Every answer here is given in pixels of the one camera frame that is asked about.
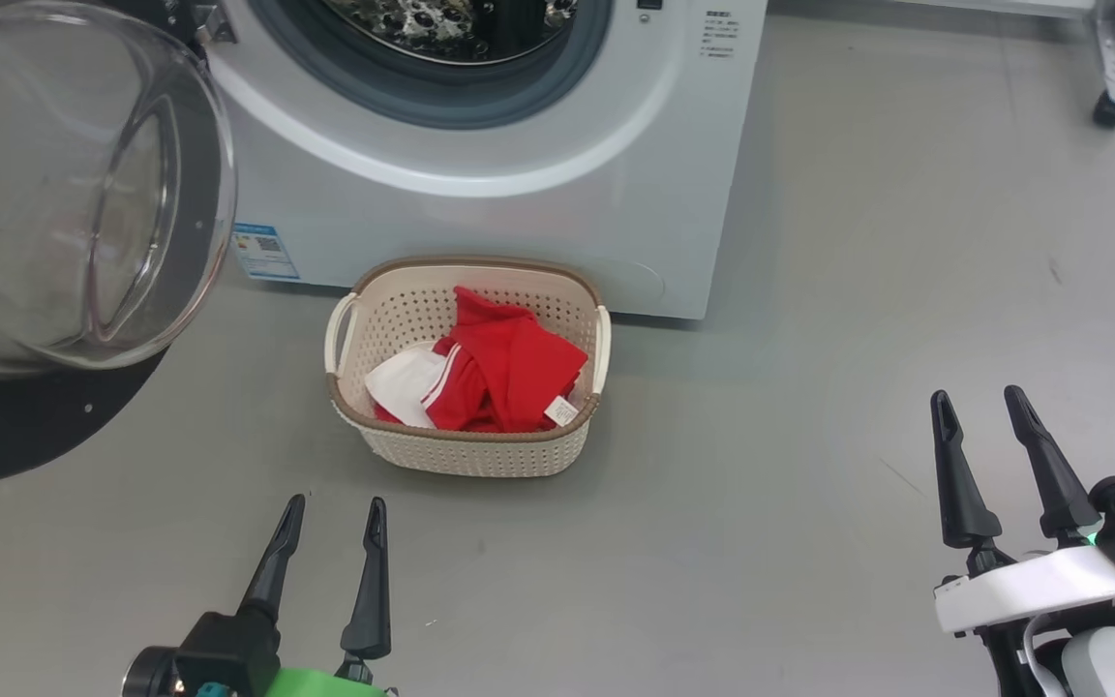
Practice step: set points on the blue energy label sticker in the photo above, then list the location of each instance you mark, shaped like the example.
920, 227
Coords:
265, 252

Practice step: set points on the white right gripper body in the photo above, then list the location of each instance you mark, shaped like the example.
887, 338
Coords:
1032, 586

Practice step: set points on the white partition panel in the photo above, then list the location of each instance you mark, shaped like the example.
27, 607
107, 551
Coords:
1003, 6

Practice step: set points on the cream perforated laundry basket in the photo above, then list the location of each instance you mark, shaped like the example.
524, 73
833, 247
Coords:
470, 455

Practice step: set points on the white front-load washing machine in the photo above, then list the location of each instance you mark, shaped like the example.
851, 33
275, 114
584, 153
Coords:
616, 194

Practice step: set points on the washing machine door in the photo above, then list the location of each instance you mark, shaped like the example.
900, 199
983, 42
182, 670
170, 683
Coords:
35, 426

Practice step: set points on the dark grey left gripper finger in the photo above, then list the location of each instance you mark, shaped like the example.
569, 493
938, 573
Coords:
369, 600
272, 571

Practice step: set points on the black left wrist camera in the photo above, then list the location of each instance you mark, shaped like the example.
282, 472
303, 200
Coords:
219, 653

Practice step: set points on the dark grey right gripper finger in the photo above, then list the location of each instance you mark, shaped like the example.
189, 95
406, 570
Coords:
1056, 484
966, 494

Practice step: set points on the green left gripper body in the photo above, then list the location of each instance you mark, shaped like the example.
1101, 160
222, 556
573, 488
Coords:
325, 685

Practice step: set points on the red and white garment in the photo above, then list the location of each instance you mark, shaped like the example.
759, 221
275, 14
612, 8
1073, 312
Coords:
509, 368

